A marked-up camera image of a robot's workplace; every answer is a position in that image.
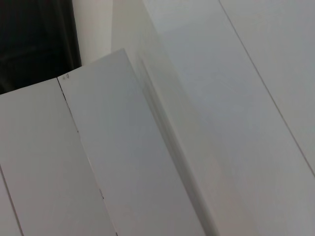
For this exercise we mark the black background curtain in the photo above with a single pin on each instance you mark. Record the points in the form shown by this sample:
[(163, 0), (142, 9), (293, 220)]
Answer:
[(34, 41)]

